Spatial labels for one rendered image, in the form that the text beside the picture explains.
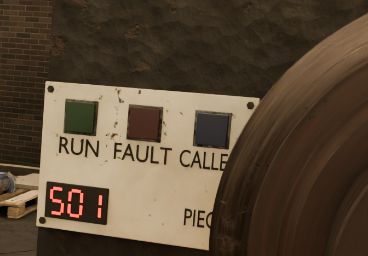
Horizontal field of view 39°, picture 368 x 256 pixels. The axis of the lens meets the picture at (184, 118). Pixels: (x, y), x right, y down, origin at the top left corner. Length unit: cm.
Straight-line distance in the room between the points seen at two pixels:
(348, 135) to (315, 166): 4
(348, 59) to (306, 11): 17
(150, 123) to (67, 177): 13
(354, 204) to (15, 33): 733
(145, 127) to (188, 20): 14
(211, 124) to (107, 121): 13
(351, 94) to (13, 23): 731
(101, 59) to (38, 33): 681
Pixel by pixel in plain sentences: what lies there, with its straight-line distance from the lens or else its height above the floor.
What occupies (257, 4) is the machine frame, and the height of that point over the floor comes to 135.
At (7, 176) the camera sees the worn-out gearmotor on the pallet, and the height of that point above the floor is 32.
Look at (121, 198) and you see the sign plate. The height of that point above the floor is 111.
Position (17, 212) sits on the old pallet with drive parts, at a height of 5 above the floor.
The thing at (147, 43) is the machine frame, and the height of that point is 129.
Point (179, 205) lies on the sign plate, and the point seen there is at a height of 111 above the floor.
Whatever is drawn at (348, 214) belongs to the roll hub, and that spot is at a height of 117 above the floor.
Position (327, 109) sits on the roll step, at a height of 124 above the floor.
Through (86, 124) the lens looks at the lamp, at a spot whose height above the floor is 119.
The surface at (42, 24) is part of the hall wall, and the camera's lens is 743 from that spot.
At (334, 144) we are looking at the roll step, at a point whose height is 121.
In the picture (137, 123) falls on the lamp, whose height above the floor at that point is 120.
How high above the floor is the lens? 124
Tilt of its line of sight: 3 degrees down
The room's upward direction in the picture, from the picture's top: 5 degrees clockwise
